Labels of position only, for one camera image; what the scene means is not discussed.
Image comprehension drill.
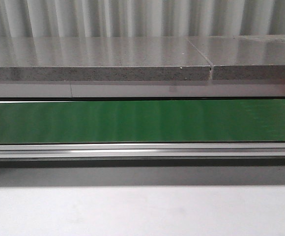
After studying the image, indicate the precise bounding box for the green conveyor belt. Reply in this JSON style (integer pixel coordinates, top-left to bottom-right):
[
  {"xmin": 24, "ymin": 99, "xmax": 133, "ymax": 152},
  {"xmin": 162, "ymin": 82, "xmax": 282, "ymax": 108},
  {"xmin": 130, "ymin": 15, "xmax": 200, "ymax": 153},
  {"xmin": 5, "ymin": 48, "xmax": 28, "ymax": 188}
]
[{"xmin": 0, "ymin": 99, "xmax": 285, "ymax": 144}]

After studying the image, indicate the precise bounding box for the grey stone counter slab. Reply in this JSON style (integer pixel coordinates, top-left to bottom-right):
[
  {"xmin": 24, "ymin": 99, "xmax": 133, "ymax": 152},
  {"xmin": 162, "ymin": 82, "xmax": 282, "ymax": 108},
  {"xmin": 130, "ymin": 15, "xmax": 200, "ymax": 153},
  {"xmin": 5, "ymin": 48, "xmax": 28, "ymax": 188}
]
[{"xmin": 0, "ymin": 37, "xmax": 210, "ymax": 82}]

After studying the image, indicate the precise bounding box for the grey right counter slab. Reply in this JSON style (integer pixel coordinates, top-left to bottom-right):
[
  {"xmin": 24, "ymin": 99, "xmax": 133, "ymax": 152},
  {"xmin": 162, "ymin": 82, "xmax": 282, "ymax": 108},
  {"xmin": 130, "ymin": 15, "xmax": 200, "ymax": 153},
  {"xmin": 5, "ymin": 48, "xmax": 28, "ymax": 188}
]
[{"xmin": 188, "ymin": 35, "xmax": 285, "ymax": 81}]

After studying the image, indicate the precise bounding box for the grey pleated curtain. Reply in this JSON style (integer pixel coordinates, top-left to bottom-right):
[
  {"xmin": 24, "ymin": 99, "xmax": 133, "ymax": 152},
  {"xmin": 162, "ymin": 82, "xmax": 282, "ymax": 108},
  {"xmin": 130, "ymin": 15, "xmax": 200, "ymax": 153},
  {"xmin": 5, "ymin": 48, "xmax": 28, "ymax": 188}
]
[{"xmin": 0, "ymin": 0, "xmax": 285, "ymax": 37}]

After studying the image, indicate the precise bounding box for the aluminium conveyor frame rail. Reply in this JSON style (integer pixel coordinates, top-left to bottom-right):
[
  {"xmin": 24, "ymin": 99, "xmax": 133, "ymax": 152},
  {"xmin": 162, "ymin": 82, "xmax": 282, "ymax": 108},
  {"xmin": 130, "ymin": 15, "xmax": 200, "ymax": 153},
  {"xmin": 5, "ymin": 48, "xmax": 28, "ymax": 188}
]
[{"xmin": 0, "ymin": 142, "xmax": 285, "ymax": 161}]

